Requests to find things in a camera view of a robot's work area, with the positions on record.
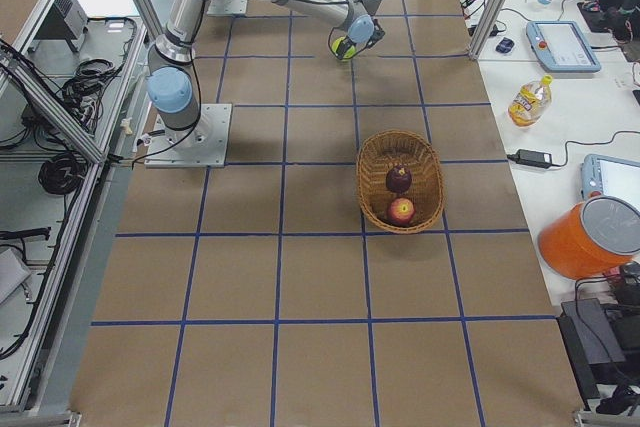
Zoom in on red yellow apple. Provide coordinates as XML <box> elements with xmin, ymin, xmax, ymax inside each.
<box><xmin>387</xmin><ymin>197</ymin><xmax>415</xmax><ymax>227</ymax></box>

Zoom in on dark red apple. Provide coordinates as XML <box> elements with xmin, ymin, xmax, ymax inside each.
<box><xmin>385</xmin><ymin>165</ymin><xmax>413</xmax><ymax>194</ymax></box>

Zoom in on orange juice bottle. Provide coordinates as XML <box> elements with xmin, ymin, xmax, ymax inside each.
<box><xmin>508</xmin><ymin>74</ymin><xmax>554</xmax><ymax>127</ymax></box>

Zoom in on dark blue computer mouse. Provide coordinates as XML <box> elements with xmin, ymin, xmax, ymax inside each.
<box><xmin>495</xmin><ymin>37</ymin><xmax>515</xmax><ymax>54</ymax></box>

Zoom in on grey control box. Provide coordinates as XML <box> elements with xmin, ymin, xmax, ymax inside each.
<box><xmin>34</xmin><ymin>0</ymin><xmax>88</xmax><ymax>53</ymax></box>

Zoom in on green apple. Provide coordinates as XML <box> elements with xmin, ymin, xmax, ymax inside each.
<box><xmin>330</xmin><ymin>36</ymin><xmax>357</xmax><ymax>61</ymax></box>

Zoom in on orange bucket with lid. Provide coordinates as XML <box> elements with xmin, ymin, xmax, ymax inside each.
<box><xmin>537</xmin><ymin>195</ymin><xmax>639</xmax><ymax>280</ymax></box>

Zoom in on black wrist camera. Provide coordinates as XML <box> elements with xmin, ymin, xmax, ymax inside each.
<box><xmin>366</xmin><ymin>19</ymin><xmax>385</xmax><ymax>48</ymax></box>

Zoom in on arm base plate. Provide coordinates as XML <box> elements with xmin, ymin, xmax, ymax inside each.
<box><xmin>143</xmin><ymin>104</ymin><xmax>232</xmax><ymax>168</ymax></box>
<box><xmin>206</xmin><ymin>0</ymin><xmax>248</xmax><ymax>17</ymax></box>

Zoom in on black power adapter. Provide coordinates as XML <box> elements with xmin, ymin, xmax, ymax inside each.
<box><xmin>507</xmin><ymin>149</ymin><xmax>553</xmax><ymax>169</ymax></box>

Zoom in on near teach pendant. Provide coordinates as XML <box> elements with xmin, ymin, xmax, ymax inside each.
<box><xmin>581</xmin><ymin>154</ymin><xmax>640</xmax><ymax>209</ymax></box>

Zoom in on far teach pendant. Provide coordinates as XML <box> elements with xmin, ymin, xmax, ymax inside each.
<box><xmin>525</xmin><ymin>21</ymin><xmax>601</xmax><ymax>73</ymax></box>

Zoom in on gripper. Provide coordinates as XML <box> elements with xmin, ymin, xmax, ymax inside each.
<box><xmin>333</xmin><ymin>36</ymin><xmax>369</xmax><ymax>59</ymax></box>

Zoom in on teach pendant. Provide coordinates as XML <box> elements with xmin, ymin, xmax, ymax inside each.
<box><xmin>581</xmin><ymin>154</ymin><xmax>640</xmax><ymax>209</ymax></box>
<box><xmin>525</xmin><ymin>21</ymin><xmax>601</xmax><ymax>73</ymax></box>

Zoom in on woven wicker basket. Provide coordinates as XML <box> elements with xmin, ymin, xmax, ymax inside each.
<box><xmin>356</xmin><ymin>130</ymin><xmax>445</xmax><ymax>234</ymax></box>

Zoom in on coiled black cables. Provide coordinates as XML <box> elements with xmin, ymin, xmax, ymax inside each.
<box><xmin>38</xmin><ymin>152</ymin><xmax>82</xmax><ymax>196</ymax></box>

